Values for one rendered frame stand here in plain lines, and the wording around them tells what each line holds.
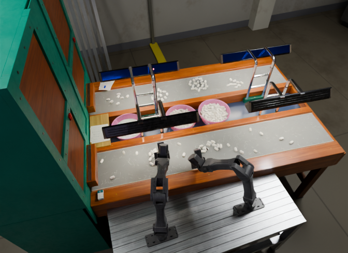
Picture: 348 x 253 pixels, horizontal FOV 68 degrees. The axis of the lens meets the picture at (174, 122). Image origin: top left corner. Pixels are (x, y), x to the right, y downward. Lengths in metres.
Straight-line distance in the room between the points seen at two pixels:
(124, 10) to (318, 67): 2.90
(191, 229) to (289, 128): 1.11
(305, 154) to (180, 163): 0.90
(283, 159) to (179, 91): 1.04
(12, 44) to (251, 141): 1.62
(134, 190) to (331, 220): 1.82
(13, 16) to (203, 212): 1.49
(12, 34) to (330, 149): 2.05
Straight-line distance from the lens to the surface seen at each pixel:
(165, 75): 2.50
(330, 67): 4.43
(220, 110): 2.22
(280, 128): 2.22
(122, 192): 1.77
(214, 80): 2.49
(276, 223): 1.87
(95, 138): 2.05
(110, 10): 4.01
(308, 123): 2.34
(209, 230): 1.76
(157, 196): 1.40
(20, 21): 1.35
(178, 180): 1.78
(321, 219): 2.80
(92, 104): 2.19
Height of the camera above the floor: 2.33
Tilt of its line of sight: 49 degrees down
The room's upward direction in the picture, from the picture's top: 1 degrees counter-clockwise
